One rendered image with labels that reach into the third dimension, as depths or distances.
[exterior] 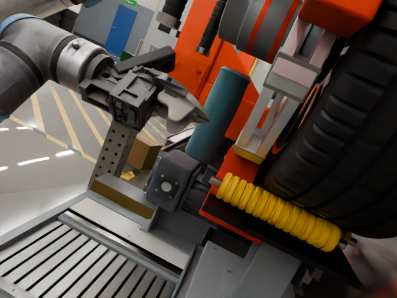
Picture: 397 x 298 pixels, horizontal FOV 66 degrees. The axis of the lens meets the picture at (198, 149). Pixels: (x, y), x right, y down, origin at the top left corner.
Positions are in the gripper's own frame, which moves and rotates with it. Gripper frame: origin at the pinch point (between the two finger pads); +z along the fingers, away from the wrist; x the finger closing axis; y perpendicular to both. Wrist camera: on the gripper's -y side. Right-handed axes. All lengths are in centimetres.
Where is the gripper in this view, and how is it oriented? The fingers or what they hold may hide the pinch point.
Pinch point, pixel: (204, 113)
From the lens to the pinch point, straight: 52.2
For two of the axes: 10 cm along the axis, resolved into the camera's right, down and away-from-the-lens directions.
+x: 1.5, -5.2, -8.4
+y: -4.2, 7.4, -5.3
